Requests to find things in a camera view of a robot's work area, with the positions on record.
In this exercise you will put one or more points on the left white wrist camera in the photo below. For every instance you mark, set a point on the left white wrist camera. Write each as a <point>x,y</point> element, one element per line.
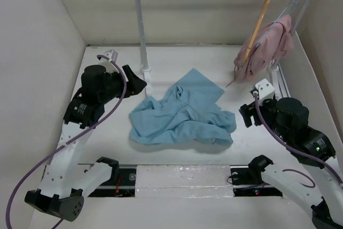
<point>112,55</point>

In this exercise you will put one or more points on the light blue trousers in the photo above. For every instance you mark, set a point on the light blue trousers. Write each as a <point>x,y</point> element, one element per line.
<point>187,112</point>

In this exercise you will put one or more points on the light blue wire hanger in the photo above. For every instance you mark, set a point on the light blue wire hanger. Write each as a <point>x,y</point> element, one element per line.
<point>292,3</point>

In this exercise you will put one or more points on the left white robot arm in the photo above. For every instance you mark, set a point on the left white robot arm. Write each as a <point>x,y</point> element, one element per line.
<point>61,194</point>

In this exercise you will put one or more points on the pink garment on hanger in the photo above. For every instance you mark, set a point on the pink garment on hanger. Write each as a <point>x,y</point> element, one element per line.
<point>273,42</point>

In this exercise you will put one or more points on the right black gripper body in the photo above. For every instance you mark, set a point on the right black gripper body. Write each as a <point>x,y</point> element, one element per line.
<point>268,108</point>

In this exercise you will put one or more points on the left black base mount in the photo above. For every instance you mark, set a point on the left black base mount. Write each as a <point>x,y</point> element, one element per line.
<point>123,186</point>

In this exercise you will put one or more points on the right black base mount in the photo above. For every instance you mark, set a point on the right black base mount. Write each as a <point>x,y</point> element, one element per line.
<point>246,185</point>

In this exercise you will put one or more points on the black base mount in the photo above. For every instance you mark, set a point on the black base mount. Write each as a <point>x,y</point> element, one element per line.
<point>246,185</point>
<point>123,186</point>

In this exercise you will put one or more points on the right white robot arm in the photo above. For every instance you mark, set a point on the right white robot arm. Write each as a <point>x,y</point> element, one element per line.
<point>318,190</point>

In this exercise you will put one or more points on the wooden clothes hanger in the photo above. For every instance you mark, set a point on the wooden clothes hanger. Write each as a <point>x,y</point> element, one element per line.
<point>257,27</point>

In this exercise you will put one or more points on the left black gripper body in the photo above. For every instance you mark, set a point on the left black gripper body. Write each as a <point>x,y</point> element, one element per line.
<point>115,88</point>

